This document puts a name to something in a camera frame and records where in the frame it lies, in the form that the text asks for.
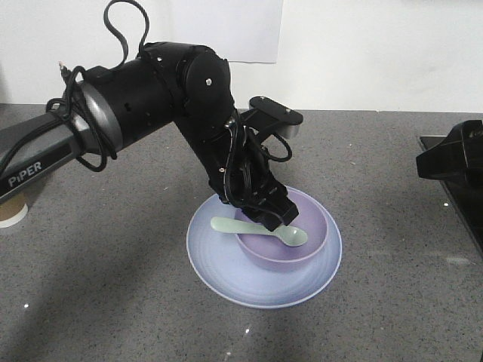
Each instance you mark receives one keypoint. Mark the light blue plate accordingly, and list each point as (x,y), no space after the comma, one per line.
(224,264)

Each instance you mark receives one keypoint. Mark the mint green plastic spoon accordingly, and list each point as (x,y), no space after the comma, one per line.
(288,235)

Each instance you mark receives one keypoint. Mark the purple plastic bowl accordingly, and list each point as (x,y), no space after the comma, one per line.
(270,253)

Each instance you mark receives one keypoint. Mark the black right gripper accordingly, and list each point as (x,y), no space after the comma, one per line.
(457,158)

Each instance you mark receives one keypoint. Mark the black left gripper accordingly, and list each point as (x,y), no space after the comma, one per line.
(243,179)

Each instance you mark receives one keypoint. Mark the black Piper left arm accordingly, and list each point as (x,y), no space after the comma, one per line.
(102,111)

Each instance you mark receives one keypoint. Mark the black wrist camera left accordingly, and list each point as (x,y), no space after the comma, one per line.
(268,118)

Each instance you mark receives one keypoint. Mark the white paper sheet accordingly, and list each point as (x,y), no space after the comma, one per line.
(239,31)

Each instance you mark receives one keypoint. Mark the black induction cooktop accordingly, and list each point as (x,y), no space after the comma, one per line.
(468,205)

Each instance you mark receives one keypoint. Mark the brown paper cup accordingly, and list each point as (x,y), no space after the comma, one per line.
(13,210)

